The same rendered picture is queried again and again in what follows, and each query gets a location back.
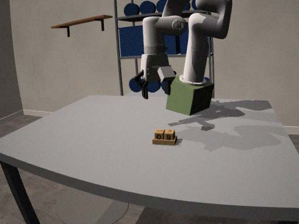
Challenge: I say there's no shallow wooden tray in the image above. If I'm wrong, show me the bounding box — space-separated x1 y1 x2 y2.
152 135 177 145

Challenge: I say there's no brown wooden number cube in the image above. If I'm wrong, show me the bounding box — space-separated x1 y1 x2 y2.
164 130 175 140
154 129 165 140

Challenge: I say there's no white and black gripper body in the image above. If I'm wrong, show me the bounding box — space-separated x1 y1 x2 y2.
141 52 169 82

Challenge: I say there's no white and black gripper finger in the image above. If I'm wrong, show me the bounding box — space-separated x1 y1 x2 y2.
134 70 149 99
164 81 173 95

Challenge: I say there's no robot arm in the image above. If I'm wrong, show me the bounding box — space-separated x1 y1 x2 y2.
142 0 232 86

